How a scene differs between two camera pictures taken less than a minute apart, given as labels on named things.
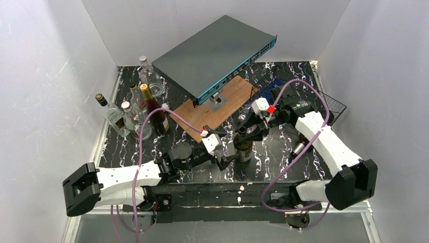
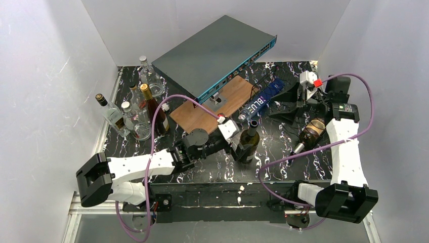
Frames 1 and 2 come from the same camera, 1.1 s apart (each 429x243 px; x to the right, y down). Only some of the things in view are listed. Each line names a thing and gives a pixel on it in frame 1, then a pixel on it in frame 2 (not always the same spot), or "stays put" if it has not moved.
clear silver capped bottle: [133, 119] stays put
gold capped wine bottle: [159, 121] stays put
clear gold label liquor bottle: [113, 115] stays put
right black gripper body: [258, 128] to [302, 103]
